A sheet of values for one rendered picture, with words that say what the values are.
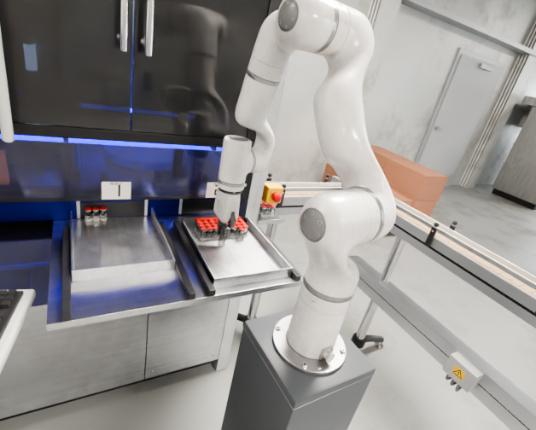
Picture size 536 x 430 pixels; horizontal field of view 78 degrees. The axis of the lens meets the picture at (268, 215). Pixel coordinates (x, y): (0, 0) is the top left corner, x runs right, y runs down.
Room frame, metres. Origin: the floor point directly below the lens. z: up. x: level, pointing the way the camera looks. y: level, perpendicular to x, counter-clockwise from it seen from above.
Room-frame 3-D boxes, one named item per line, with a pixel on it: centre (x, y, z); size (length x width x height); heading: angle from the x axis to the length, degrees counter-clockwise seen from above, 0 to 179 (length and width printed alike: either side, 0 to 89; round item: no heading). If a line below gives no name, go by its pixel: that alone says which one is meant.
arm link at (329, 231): (0.63, -0.15, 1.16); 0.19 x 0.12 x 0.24; 133
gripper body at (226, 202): (0.97, 0.13, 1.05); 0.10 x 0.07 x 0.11; 33
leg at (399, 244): (1.53, -0.68, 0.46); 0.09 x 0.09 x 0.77; 33
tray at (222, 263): (0.96, 0.09, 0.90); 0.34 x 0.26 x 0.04; 33
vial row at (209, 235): (1.04, 0.14, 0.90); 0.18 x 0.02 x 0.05; 123
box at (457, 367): (1.05, -0.92, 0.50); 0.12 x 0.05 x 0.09; 33
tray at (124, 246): (0.87, 0.44, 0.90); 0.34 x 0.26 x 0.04; 33
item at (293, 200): (1.57, -0.15, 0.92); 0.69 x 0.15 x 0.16; 123
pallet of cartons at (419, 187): (3.94, -1.21, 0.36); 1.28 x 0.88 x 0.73; 35
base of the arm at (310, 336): (0.65, -0.17, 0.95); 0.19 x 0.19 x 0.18
